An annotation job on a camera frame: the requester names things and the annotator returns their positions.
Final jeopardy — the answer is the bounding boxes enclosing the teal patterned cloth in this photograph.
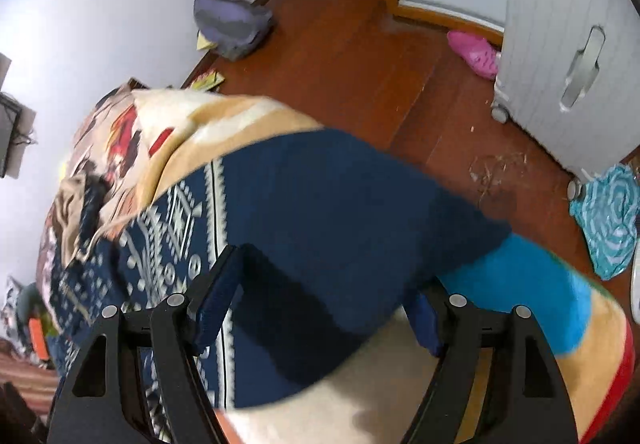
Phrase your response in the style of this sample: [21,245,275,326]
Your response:
[569,164,640,281]

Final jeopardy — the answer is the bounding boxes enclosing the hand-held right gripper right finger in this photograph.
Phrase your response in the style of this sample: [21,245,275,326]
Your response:
[400,291,593,444]

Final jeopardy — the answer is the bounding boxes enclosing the black wall monitor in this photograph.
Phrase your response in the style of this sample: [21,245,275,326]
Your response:
[0,91,24,179]

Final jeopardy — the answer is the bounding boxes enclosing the brown cloth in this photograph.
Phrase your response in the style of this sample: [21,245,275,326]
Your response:
[52,174,108,261]

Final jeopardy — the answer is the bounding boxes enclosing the orange box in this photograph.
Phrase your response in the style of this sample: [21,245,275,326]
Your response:
[29,318,50,361]

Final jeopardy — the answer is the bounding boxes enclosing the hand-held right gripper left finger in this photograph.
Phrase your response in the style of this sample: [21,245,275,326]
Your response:
[47,244,246,444]

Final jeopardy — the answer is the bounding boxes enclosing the beige plush blanket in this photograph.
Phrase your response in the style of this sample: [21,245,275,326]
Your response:
[132,88,640,444]

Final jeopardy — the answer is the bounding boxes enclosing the purple backpack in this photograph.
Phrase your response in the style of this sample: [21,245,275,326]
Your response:
[193,0,275,60]

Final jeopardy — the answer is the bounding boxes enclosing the pink slipper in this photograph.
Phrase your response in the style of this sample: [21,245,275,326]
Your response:
[446,30,502,80]

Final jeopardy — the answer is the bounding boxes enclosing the yellow magazine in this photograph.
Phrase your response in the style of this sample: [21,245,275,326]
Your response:
[189,68,225,92]

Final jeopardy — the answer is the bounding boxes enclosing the grey patterned pillow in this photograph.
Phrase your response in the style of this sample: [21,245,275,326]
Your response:
[0,276,23,329]

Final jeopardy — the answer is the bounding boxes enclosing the grey green pillow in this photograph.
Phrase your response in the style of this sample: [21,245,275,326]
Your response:
[14,283,48,340]

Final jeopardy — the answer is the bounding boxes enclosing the navy patterned sweater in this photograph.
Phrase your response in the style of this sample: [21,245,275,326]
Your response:
[50,126,513,444]

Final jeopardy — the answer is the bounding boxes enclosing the white ribbed suitcase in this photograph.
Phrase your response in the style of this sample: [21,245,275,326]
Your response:
[491,0,640,201]

